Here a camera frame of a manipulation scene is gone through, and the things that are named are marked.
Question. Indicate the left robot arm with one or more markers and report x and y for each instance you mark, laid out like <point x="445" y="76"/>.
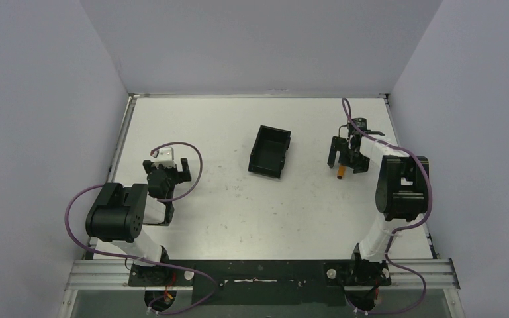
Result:
<point x="119" y="214"/>

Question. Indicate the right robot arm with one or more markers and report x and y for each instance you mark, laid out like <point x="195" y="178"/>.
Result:
<point x="400" y="197"/>

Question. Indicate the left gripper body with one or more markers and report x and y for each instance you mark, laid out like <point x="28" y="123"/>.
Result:
<point x="183" y="174"/>

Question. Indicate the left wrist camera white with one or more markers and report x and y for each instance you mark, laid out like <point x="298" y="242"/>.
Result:
<point x="163" y="157"/>

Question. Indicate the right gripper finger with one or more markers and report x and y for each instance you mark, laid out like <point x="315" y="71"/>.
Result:
<point x="359" y="163"/>
<point x="336" y="151"/>

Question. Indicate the black plastic bin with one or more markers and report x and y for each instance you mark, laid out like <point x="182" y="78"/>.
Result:
<point x="269" y="151"/>

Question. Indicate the orange handle screwdriver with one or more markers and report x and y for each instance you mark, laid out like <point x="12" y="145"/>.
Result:
<point x="341" y="172"/>

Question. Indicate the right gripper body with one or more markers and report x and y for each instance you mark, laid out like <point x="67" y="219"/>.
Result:
<point x="351" y="153"/>

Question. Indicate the aluminium rail frame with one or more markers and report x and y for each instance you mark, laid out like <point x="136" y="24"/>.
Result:
<point x="112" y="272"/>

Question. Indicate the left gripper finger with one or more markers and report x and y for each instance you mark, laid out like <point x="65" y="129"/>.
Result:
<point x="147" y="165"/>
<point x="185" y="175"/>

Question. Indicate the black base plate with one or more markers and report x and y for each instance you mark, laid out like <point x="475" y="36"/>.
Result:
<point x="267" y="282"/>

